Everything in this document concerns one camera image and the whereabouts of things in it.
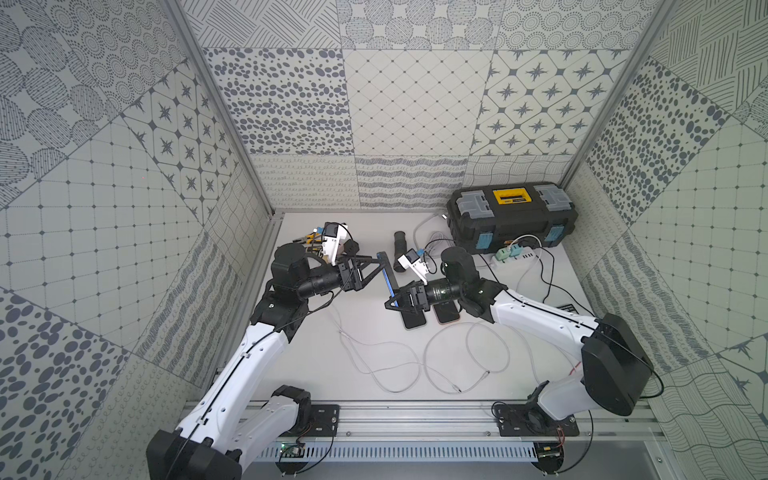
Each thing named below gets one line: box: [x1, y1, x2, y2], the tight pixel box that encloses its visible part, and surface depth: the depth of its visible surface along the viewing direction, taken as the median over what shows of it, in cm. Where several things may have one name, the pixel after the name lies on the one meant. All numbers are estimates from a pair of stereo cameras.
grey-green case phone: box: [400, 309, 427, 329], surface depth 92 cm
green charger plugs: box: [496, 244, 524, 260], surface depth 103 cm
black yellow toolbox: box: [446, 182, 578, 255], surface depth 100 cm
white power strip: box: [490, 246, 544, 269], surface depth 106 cm
